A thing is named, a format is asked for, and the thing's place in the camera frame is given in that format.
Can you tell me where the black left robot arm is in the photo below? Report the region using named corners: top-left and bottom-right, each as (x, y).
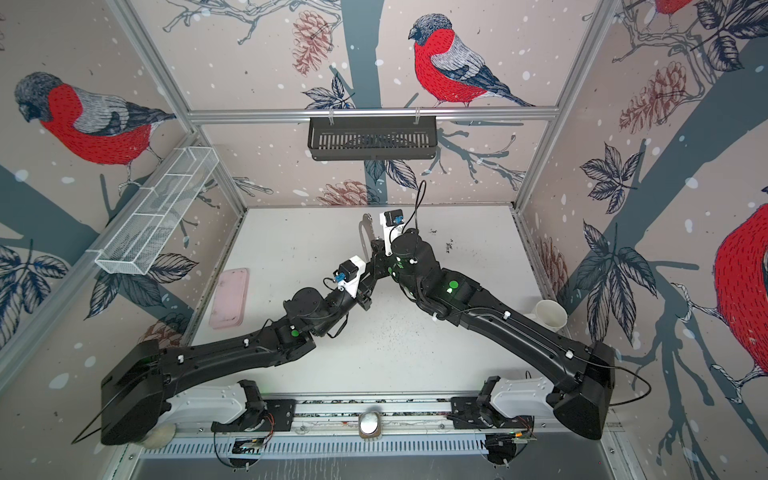
top-left (100, 255), bottom-right (390, 446)

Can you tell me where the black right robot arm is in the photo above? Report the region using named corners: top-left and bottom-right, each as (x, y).
top-left (370, 229), bottom-right (615, 440)

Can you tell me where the black hanging basket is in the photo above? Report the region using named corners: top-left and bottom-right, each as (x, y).
top-left (307, 116), bottom-right (438, 161)

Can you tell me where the silver push button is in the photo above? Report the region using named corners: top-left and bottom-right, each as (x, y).
top-left (358, 410), bottom-right (383, 440)

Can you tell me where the white mug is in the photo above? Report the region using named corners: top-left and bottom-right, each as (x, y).
top-left (526, 300), bottom-right (568, 332)

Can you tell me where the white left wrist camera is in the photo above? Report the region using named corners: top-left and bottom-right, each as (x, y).
top-left (333, 256), bottom-right (367, 298)

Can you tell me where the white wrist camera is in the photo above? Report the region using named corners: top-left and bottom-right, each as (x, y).
top-left (379, 209), bottom-right (405, 256)
top-left (333, 256), bottom-right (367, 298)

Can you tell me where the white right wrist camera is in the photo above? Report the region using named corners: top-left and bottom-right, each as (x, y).
top-left (379, 209), bottom-right (405, 256)

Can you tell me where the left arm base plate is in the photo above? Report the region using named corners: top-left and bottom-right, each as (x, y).
top-left (211, 399), bottom-right (297, 433)

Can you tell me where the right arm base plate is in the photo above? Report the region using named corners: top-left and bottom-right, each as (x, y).
top-left (446, 397), bottom-right (535, 431)

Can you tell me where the white wire mesh basket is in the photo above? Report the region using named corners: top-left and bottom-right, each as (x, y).
top-left (95, 146), bottom-right (219, 275)

